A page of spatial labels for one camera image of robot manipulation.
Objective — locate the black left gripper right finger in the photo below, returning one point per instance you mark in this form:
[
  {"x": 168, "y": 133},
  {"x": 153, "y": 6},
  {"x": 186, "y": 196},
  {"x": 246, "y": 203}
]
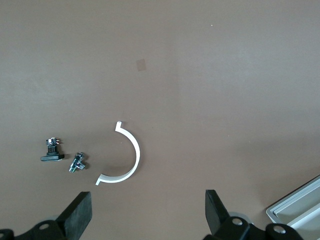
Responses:
[{"x": 215, "y": 212}]

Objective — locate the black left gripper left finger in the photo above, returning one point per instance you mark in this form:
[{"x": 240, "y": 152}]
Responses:
[{"x": 75, "y": 215}]

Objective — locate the white drawer cabinet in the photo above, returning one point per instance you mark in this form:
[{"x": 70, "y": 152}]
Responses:
[{"x": 295, "y": 200}]

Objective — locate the small metal pipe fitting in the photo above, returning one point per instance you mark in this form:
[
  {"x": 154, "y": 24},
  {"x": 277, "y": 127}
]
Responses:
[{"x": 76, "y": 163}]

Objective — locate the translucent tape patch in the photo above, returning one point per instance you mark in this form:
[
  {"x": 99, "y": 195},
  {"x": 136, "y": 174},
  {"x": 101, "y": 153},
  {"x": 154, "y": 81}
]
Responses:
[{"x": 141, "y": 65}]

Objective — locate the black switch component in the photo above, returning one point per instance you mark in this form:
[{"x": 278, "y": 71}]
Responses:
[{"x": 51, "y": 157}]

